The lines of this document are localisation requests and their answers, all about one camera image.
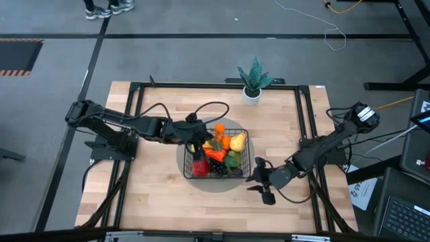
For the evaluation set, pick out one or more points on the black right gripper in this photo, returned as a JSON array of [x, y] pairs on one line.
[[280, 176]]

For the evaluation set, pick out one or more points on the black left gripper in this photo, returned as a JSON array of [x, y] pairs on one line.
[[186, 132]]

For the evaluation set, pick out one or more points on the green pear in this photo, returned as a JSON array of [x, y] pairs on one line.
[[236, 156]]

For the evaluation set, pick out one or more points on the orange carrot with green leaves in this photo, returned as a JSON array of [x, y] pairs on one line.
[[215, 154]]

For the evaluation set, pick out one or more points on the red apple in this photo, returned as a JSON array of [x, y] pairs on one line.
[[201, 168]]

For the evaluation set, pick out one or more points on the black grape bunch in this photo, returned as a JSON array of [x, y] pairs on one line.
[[218, 169]]

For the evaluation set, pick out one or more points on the yellow pear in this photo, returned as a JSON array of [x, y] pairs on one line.
[[238, 142]]

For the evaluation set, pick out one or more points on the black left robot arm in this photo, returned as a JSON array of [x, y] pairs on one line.
[[111, 116]]

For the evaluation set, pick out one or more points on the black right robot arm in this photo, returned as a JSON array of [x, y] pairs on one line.
[[329, 148]]

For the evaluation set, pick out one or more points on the grey round mat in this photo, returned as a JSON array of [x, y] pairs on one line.
[[215, 186]]

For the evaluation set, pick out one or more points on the green plant in white pot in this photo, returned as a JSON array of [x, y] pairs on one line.
[[253, 80]]

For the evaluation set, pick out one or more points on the white paper sheet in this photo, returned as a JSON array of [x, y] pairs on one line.
[[363, 191]]

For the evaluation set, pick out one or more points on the thin white rod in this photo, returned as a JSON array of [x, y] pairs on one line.
[[389, 140]]

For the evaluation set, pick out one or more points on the person's feet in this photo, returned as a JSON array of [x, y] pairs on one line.
[[97, 12]]

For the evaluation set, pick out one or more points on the black laptop keyboard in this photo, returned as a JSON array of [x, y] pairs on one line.
[[406, 218]]

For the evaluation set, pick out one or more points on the black equipment case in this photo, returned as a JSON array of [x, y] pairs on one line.
[[416, 148]]

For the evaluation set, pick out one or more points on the tablet screen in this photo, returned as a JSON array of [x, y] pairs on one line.
[[423, 121]]

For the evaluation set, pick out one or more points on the black furniture foot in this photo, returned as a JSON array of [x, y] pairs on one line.
[[10, 155]]

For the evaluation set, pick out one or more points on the black hazard-striped floor mat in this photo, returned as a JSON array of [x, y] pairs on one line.
[[16, 55]]

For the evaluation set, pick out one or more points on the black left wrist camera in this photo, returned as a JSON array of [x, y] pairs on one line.
[[191, 117]]

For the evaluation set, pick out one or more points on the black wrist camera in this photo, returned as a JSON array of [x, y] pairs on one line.
[[268, 199], [191, 117]]

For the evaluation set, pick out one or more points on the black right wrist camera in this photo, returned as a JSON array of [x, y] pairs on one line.
[[268, 199]]

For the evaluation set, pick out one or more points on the black table frame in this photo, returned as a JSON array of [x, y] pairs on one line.
[[218, 85]]

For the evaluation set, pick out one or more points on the black desk leg frame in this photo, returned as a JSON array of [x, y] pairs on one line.
[[408, 30]]

